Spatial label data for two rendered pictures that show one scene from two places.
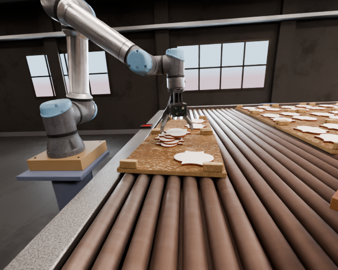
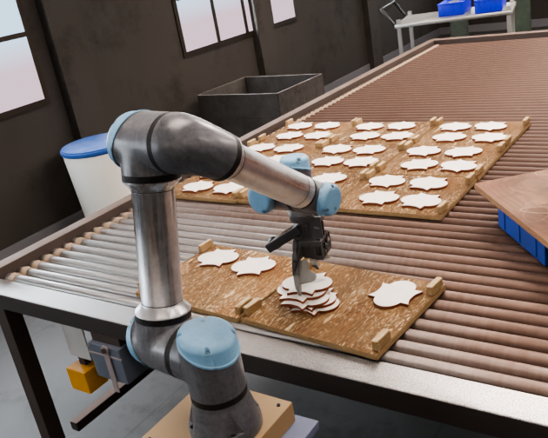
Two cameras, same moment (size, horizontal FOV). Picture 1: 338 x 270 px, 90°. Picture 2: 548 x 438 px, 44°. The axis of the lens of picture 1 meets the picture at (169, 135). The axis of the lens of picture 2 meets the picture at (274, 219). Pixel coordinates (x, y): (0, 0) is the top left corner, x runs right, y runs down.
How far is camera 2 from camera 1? 1.48 m
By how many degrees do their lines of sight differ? 55
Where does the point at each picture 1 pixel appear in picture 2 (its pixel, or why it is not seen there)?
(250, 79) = (1, 82)
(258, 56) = not seen: outside the picture
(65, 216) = (453, 394)
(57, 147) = (252, 410)
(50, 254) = (502, 394)
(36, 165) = not seen: outside the picture
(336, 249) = (546, 280)
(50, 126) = (237, 378)
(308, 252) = (544, 288)
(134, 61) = (332, 202)
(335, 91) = (183, 72)
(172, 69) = not seen: hidden behind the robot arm
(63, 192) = not seen: outside the picture
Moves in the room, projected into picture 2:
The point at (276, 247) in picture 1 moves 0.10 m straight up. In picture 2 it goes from (537, 297) to (536, 261)
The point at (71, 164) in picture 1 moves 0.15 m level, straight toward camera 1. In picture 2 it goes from (283, 421) to (354, 408)
